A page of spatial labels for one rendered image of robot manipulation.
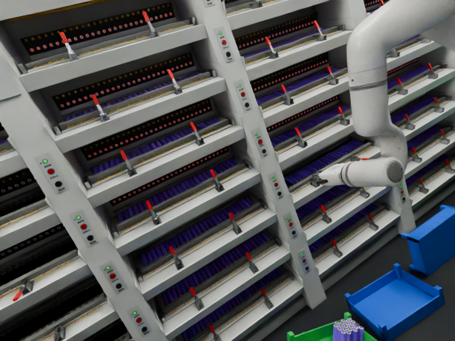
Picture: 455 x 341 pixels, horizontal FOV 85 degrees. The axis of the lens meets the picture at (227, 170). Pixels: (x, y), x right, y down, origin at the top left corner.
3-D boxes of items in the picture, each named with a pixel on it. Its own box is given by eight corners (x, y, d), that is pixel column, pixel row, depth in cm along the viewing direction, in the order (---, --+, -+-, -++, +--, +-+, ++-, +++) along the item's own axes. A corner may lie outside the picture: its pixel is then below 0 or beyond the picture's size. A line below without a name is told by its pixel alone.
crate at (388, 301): (399, 276, 119) (396, 262, 117) (445, 304, 99) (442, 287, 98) (348, 308, 114) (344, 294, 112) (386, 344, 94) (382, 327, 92)
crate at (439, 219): (468, 244, 121) (449, 238, 128) (462, 208, 116) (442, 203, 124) (427, 277, 113) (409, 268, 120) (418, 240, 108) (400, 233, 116)
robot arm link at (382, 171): (365, 157, 83) (344, 166, 80) (403, 151, 71) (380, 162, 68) (372, 180, 84) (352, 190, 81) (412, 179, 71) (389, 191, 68)
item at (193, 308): (291, 258, 115) (288, 237, 107) (168, 341, 97) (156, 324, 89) (265, 231, 131) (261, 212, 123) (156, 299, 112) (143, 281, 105)
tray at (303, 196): (383, 155, 131) (385, 140, 126) (293, 210, 113) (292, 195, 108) (350, 143, 147) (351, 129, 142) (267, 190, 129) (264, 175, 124)
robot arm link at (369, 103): (381, 76, 76) (386, 169, 85) (342, 88, 71) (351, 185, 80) (413, 71, 67) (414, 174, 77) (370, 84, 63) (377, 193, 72)
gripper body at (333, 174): (359, 157, 85) (335, 160, 96) (337, 170, 82) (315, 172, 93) (367, 177, 86) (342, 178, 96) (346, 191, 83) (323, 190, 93)
